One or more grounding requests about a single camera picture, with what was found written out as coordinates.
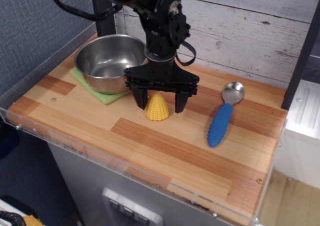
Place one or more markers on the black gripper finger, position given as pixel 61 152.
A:
pixel 141 97
pixel 180 101

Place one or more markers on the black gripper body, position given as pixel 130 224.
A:
pixel 161 76

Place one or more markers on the yellow toy corn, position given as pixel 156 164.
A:
pixel 156 108

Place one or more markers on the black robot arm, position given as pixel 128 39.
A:
pixel 166 29

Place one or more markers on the silver metal pot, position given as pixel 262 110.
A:
pixel 103 60

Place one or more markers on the green cloth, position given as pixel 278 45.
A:
pixel 104 98

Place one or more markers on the silver toy fridge cabinet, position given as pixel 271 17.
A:
pixel 87 172

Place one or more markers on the silver dispenser button panel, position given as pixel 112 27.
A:
pixel 130 208

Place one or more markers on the white box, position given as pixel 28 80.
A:
pixel 298 154

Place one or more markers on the clear acrylic guard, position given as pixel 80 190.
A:
pixel 56 107

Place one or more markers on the yellow black object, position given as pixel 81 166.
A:
pixel 15 219

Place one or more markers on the blue handled metal spoon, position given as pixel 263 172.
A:
pixel 233 93

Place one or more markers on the black vertical post left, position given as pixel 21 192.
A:
pixel 107 26

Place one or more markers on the black vertical post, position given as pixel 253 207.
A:
pixel 302 59
pixel 107 26

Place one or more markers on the black vertical post right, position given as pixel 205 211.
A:
pixel 302 59

